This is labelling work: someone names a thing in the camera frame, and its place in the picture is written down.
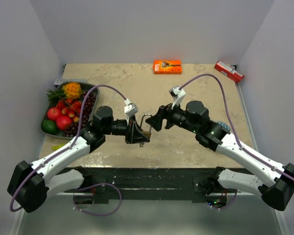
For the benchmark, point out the red white box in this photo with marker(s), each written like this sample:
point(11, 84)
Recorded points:
point(228, 71)

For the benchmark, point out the red apple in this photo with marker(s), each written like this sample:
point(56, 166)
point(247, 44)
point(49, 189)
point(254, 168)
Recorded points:
point(53, 113)
point(63, 121)

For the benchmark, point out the green lime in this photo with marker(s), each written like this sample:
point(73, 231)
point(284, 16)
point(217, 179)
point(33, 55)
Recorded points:
point(50, 127)

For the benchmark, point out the small white blue box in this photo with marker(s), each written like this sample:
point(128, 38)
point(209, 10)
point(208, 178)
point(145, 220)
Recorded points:
point(58, 82)

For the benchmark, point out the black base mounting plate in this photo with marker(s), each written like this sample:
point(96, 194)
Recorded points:
point(104, 184)

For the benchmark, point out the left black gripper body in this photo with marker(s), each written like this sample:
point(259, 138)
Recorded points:
point(118, 128)

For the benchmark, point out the blue zigzag patterned pouch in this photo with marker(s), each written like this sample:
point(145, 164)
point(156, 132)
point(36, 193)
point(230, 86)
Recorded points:
point(224, 127)

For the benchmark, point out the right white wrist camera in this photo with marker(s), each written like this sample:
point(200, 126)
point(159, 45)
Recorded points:
point(178, 95)

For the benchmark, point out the yellow green bottle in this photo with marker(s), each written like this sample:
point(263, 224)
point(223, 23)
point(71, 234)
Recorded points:
point(56, 147)

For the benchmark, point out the brass padlock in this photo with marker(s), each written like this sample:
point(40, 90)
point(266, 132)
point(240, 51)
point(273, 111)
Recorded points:
point(145, 129)

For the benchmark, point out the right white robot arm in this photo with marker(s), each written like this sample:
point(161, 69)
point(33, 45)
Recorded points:
point(272, 181)

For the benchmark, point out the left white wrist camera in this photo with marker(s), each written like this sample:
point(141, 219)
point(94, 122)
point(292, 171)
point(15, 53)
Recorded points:
point(130, 109)

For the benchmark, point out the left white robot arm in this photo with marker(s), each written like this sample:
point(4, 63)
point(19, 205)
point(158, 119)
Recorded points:
point(30, 186)

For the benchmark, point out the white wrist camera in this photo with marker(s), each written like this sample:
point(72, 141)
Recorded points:
point(130, 109)
point(178, 95)

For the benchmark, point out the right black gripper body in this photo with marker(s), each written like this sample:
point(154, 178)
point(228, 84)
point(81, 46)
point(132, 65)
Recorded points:
point(176, 117)

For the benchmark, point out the orange razor box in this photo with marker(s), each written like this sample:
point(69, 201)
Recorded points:
point(167, 67)

